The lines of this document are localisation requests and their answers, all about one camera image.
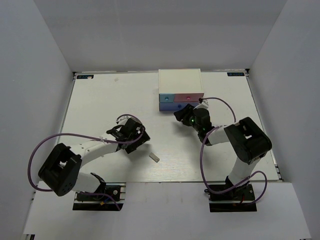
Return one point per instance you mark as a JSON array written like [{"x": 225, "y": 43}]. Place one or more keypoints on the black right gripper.
[{"x": 185, "y": 113}]

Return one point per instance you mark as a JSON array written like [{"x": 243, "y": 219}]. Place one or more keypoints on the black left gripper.
[{"x": 131, "y": 148}]

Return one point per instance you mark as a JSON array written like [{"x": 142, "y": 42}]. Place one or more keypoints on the lavender blue drawer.
[{"x": 172, "y": 106}]

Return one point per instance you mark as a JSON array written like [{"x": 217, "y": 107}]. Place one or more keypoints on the pink drawer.
[{"x": 187, "y": 97}]

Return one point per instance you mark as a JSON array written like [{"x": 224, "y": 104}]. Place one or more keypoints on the grey white eraser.
[{"x": 154, "y": 157}]

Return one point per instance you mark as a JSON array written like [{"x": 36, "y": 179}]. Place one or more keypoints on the light blue drawer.
[{"x": 166, "y": 98}]

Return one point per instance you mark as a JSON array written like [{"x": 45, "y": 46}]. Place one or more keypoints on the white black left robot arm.
[{"x": 61, "y": 170}]

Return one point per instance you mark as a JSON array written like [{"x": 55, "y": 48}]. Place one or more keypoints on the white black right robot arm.
[{"x": 248, "y": 141}]

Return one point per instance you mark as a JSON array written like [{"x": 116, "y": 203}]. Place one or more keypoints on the white drawer cabinet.
[{"x": 180, "y": 81}]

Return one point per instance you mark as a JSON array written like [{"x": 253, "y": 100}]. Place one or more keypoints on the right blue label sticker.
[{"x": 235, "y": 74}]

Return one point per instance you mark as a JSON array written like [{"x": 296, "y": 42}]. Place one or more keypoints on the blue label sticker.
[
  {"x": 235, "y": 74},
  {"x": 85, "y": 76}
]

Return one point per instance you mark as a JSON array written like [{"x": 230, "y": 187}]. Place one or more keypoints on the left blue label sticker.
[{"x": 85, "y": 76}]

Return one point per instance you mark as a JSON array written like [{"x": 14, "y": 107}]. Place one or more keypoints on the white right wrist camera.
[{"x": 203, "y": 104}]

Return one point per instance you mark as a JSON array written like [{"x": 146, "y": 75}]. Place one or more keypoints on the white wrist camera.
[
  {"x": 122, "y": 119},
  {"x": 203, "y": 104}
]

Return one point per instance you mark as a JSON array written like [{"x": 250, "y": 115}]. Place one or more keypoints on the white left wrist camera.
[{"x": 122, "y": 119}]

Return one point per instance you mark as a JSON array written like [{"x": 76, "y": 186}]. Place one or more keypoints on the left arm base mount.
[{"x": 110, "y": 198}]

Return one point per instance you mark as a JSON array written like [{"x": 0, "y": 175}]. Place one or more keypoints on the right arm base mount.
[{"x": 235, "y": 201}]

